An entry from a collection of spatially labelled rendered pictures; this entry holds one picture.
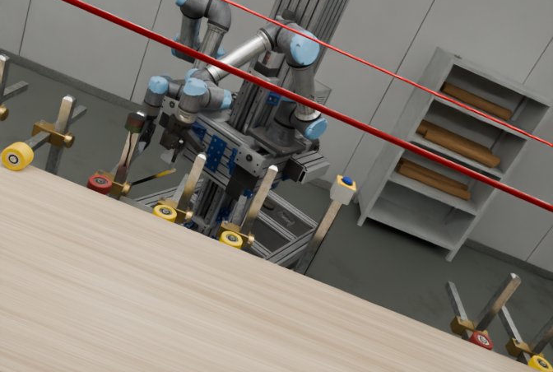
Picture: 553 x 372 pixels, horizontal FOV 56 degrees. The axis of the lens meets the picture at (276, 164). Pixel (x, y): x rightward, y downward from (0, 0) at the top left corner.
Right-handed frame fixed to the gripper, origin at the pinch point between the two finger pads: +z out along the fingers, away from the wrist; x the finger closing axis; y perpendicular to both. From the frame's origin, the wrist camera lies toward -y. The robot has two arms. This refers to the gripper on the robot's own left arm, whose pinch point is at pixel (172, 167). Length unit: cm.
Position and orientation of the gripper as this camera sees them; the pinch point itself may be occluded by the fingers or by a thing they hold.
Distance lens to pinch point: 201.0
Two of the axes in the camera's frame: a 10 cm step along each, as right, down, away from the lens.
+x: -0.9, 3.9, -9.2
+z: -3.9, 8.3, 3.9
